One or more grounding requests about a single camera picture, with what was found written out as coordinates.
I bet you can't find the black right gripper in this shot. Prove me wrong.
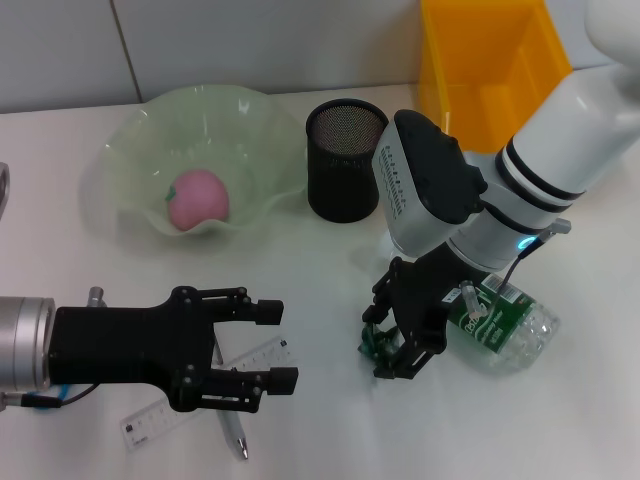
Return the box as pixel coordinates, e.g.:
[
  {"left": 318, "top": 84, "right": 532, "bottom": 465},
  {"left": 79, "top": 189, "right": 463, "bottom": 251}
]
[{"left": 362, "top": 243, "right": 474, "bottom": 382}]

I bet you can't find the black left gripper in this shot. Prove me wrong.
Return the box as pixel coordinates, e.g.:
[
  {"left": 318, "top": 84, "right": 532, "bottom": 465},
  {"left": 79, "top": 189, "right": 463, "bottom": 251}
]
[{"left": 47, "top": 285, "right": 286, "bottom": 413}]

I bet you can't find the clear water bottle green label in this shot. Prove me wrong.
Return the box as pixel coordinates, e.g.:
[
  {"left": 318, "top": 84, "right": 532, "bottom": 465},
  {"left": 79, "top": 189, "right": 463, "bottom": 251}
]
[{"left": 443, "top": 272, "right": 562, "bottom": 374}]

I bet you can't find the pink toy peach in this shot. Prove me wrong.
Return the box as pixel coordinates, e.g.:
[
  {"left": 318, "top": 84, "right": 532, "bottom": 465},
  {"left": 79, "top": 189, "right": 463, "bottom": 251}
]
[{"left": 165, "top": 169, "right": 232, "bottom": 233}]

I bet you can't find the transparent plastic ruler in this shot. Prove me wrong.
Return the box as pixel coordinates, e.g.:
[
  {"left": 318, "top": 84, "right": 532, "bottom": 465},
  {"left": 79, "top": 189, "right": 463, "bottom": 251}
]
[{"left": 118, "top": 335, "right": 298, "bottom": 453}]

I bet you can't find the silver ballpoint pen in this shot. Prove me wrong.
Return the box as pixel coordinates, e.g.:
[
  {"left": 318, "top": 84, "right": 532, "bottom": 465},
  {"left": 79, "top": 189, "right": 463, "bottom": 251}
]
[{"left": 211, "top": 339, "right": 250, "bottom": 462}]

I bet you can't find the black mesh pen holder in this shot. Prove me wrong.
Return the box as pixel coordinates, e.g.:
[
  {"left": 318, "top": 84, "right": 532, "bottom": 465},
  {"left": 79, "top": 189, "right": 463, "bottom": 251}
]
[{"left": 305, "top": 98, "right": 391, "bottom": 224}]

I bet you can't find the green glass fruit bowl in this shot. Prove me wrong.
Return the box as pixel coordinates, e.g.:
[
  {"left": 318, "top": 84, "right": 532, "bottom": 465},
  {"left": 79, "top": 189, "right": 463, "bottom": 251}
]
[{"left": 96, "top": 84, "right": 309, "bottom": 241}]

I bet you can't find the yellow plastic bin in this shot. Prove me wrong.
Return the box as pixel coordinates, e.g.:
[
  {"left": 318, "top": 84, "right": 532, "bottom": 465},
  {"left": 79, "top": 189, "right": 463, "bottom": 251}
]
[{"left": 417, "top": 0, "right": 574, "bottom": 154}]

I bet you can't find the left gripper cable with connector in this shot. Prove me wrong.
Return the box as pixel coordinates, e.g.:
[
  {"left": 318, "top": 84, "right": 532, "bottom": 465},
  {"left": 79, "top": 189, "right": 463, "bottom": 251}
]
[{"left": 0, "top": 285, "right": 107, "bottom": 413}]

